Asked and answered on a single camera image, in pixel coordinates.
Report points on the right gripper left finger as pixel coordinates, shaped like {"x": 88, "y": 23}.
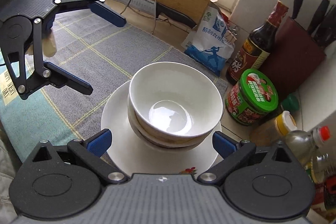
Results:
{"x": 88, "y": 153}

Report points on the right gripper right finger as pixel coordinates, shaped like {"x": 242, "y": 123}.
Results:
{"x": 235, "y": 156}

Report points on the white plate with fruit print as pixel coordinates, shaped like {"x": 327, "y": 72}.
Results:
{"x": 132, "y": 154}

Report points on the plain white bowl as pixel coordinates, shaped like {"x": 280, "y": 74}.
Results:
{"x": 175, "y": 101}

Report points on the white bowl pink flowers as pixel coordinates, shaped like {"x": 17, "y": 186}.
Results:
{"x": 161, "y": 139}

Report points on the yellow lid spice jar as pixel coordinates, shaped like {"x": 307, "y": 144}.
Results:
{"x": 273, "y": 130}

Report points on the green lid sauce jar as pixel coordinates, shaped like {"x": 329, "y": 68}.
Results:
{"x": 251, "y": 98}

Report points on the teal printed mat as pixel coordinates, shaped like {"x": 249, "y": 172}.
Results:
{"x": 28, "y": 113}

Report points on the grey checked cloth mat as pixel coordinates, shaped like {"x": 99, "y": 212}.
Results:
{"x": 104, "y": 56}

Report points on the clear glass oil bottle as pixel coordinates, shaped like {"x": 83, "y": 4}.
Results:
{"x": 305, "y": 147}

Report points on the green cap small jar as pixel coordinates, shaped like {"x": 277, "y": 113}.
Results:
{"x": 290, "y": 104}

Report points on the dark vinegar bottle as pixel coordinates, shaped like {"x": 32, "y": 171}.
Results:
{"x": 258, "y": 46}

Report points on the white blue salt bag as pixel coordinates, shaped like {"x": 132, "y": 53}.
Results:
{"x": 209, "y": 44}

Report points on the binder clip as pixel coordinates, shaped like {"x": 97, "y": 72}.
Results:
{"x": 232, "y": 34}

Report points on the dark red knife block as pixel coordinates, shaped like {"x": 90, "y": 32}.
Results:
{"x": 299, "y": 51}

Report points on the kitchen knife black handle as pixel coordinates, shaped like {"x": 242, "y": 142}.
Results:
{"x": 176, "y": 15}

